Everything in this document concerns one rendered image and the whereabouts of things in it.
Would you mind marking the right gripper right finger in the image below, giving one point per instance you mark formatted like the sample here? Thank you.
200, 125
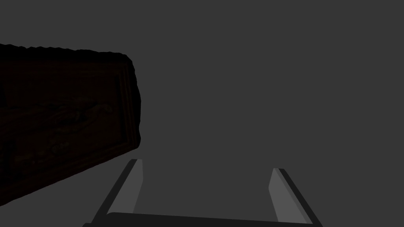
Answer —
288, 198

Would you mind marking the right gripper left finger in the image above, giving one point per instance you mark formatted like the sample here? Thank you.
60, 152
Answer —
126, 192

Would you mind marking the dark framed wall picture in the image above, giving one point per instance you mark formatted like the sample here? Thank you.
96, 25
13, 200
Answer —
63, 116

